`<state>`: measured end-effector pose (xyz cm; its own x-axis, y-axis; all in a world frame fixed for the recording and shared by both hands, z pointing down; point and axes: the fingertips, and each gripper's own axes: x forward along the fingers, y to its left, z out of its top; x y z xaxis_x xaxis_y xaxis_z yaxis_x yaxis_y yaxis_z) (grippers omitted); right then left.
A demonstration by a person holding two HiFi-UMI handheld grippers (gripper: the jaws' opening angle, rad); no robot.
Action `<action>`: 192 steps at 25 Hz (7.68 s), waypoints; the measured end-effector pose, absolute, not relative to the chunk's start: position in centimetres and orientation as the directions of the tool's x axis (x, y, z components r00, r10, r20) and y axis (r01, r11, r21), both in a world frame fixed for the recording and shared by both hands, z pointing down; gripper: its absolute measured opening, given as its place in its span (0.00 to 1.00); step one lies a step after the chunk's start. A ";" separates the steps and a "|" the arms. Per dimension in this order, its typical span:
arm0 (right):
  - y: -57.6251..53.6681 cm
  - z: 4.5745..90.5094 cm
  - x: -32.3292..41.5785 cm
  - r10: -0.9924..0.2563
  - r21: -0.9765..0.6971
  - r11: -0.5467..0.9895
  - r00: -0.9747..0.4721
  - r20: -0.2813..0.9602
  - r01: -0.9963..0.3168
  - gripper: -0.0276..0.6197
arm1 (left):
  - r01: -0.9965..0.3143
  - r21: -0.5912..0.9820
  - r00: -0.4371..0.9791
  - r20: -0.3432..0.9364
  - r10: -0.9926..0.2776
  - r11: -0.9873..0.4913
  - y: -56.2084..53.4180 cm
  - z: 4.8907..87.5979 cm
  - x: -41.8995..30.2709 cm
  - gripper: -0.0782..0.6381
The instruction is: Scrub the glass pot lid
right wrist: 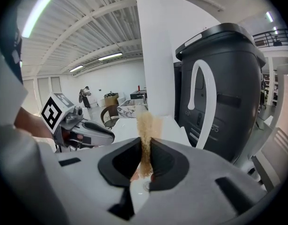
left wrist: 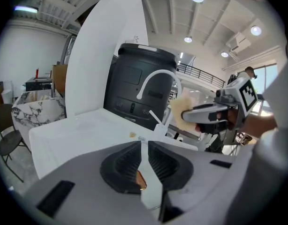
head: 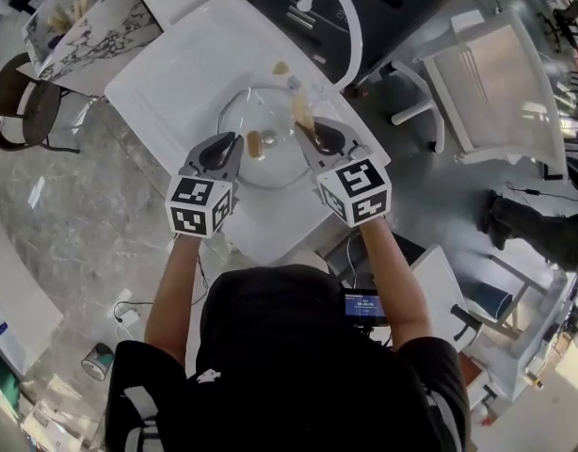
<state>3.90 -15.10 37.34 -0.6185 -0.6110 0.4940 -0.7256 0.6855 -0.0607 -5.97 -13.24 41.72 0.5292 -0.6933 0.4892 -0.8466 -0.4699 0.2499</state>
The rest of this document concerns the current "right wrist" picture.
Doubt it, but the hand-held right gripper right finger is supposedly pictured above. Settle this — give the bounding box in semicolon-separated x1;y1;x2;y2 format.
134;137;274;225

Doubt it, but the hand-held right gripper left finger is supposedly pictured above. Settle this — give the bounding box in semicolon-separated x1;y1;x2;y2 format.
40;137;143;225

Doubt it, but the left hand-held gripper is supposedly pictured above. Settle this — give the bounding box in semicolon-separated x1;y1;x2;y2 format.
40;92;115;148

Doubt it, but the beige sponge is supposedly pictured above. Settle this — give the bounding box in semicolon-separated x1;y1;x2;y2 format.
136;111;164;179

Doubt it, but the person's left forearm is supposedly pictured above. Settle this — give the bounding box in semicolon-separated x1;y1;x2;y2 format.
14;106;57;141

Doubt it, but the person's left hand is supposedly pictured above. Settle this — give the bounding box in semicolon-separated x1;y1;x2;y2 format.
63;130;84;150

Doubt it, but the dark wicker chair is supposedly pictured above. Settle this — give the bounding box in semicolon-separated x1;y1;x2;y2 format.
100;104;121;130

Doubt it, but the large cardboard box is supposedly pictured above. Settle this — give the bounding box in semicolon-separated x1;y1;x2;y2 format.
104;93;119;107

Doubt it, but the marble pattern counter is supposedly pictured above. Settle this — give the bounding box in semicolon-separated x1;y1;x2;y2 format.
117;103;150;120

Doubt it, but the dark table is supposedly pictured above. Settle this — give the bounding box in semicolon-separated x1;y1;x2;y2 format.
129;90;148;101

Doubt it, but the large black machine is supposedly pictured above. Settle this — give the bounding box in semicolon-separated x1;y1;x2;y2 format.
174;22;268;166

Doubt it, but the left hand-held gripper camera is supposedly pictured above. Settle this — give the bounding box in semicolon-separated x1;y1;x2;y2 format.
72;106;84;117

